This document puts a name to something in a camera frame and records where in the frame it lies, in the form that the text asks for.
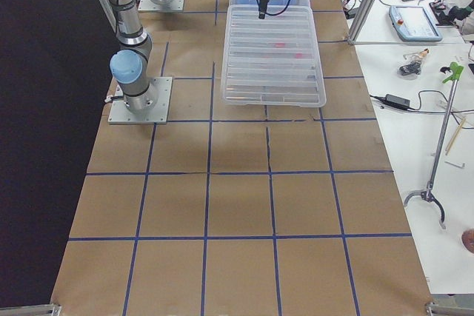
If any reacher grabber tool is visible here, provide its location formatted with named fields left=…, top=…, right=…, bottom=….
left=404, top=61, right=464, bottom=229

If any aluminium profile post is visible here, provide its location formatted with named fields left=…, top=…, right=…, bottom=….
left=347, top=0, right=393, bottom=45

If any teach pendant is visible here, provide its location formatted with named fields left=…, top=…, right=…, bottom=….
left=388, top=6, right=443, bottom=42

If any clear plastic box lid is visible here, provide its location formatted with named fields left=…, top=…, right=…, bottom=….
left=221, top=5, right=327, bottom=107

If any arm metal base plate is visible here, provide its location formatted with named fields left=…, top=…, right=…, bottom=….
left=108, top=77, right=173, bottom=124
left=138, top=0, right=184, bottom=13

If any black power adapter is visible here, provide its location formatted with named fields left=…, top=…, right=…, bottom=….
left=370, top=94, right=410, bottom=111

